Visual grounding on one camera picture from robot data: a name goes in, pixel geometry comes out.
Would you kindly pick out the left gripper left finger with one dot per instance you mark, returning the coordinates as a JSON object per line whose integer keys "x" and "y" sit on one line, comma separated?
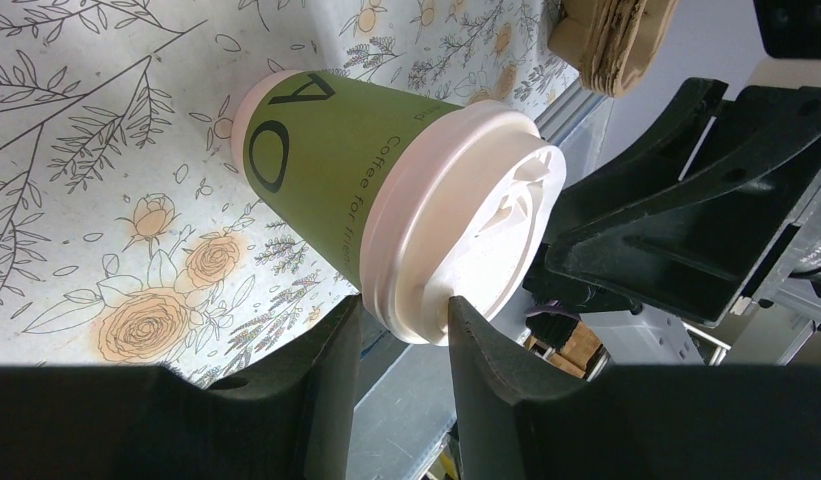
{"x": 287, "y": 416}

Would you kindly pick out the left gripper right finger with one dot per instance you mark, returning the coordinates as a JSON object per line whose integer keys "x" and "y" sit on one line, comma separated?
{"x": 519, "y": 417}

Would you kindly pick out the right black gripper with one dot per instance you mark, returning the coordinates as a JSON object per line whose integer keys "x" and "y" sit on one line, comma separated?
{"x": 801, "y": 199}

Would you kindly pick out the brown cardboard cup carrier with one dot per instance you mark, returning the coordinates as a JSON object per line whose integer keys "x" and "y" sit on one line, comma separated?
{"x": 611, "y": 43}

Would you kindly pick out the floral tablecloth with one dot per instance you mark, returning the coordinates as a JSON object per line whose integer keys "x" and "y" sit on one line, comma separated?
{"x": 126, "y": 233}

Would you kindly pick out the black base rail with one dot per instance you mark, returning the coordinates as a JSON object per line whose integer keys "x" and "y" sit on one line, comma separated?
{"x": 405, "y": 405}

